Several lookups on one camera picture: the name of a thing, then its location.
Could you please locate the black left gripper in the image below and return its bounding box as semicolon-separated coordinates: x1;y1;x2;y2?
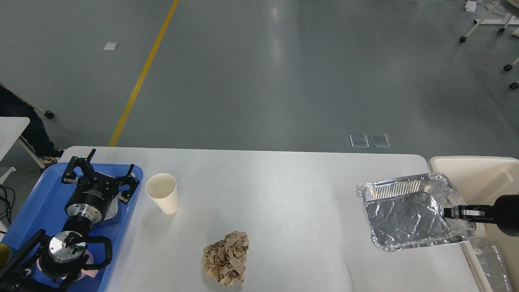
61;148;140;223

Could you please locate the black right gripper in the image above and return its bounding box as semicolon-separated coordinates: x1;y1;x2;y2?
443;195;519;237

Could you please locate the stainless steel rectangular container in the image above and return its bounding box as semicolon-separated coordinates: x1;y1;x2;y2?
100;197;120;224

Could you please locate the white paper cup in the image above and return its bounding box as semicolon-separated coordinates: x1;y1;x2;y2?
145;173;180;214

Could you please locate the aluminium foil tray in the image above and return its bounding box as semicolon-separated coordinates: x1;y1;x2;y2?
356;172;476;253

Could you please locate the brown paper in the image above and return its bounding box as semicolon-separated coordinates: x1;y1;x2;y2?
202;231;249;287

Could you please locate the pink ribbed mug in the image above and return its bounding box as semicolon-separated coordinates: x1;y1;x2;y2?
36;249;99;281

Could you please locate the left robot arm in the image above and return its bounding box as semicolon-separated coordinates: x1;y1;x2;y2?
1;150;144;292

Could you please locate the beige plastic bin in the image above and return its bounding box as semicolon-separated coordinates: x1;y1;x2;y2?
428;156;519;292

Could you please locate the clear plastic in bin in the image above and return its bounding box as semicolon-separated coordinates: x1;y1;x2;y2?
470;238;513;292

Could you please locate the blue plastic tray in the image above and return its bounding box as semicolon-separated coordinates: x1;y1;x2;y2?
2;163;140;292

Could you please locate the seated person leg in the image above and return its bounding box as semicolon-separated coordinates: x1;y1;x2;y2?
0;83;65;163

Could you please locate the rolling rack leg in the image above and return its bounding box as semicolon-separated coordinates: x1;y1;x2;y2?
33;105;54;119

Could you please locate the teal mug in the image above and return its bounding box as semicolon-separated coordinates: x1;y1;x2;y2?
0;242;11;269

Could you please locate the right floor plate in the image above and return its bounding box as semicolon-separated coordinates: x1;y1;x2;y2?
369;134;391;148

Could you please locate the floor plate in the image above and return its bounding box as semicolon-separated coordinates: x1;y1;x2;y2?
349;134;370;148
369;134;391;148

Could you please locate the left floor plate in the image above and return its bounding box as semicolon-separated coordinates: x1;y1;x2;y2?
349;134;370;148

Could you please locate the white cart frame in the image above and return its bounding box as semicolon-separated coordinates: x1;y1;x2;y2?
459;0;519;44

